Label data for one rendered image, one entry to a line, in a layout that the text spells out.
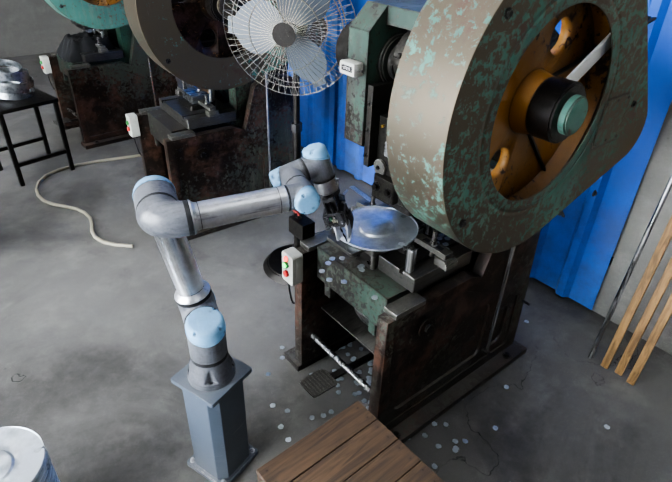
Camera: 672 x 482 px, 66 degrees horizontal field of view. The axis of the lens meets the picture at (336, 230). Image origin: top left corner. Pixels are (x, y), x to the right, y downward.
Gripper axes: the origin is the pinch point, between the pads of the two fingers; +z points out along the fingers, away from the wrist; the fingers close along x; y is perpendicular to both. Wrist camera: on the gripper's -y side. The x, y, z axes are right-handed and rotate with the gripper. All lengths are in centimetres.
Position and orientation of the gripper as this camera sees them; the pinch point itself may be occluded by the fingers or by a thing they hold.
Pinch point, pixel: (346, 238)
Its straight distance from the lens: 176.3
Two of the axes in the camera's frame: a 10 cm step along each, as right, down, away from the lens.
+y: -0.8, 5.3, -8.5
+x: 9.5, -2.1, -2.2
